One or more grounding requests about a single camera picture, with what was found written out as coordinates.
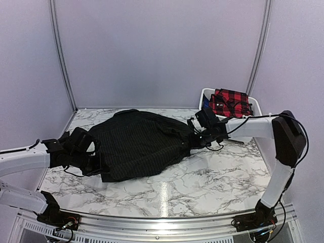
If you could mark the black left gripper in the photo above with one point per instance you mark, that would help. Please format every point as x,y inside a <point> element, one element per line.
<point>98,167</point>

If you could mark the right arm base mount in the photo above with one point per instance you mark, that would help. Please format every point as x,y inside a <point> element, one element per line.
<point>261,217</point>

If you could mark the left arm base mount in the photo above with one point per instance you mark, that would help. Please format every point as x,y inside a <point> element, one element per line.
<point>60,219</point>

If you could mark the white plastic bin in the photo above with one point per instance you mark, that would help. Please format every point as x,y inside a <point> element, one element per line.
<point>207,92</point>

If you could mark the aluminium front frame rail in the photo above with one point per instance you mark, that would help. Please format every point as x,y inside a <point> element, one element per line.
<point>228,227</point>

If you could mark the red black plaid shirt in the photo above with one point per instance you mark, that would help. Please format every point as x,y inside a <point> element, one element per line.
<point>230,103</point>

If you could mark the black pinstriped long sleeve shirt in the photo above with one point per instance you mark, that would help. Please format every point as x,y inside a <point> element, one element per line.
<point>136,144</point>

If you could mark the right aluminium corner post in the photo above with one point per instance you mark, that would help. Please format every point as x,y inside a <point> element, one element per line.
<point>260,46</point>

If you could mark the aluminium corner post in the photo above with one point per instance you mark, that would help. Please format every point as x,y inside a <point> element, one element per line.
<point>260,46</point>
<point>60,54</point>

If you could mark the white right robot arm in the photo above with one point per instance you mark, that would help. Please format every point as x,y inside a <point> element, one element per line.
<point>288,135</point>

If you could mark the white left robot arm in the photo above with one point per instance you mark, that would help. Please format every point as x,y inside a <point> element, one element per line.
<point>43,154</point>

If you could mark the blue plaid shirt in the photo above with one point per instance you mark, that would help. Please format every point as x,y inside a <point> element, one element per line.
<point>205,102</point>

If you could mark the left aluminium corner post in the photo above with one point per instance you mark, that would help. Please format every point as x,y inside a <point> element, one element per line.
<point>60,54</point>

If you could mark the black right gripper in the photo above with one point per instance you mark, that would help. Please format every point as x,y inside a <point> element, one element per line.
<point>197,145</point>

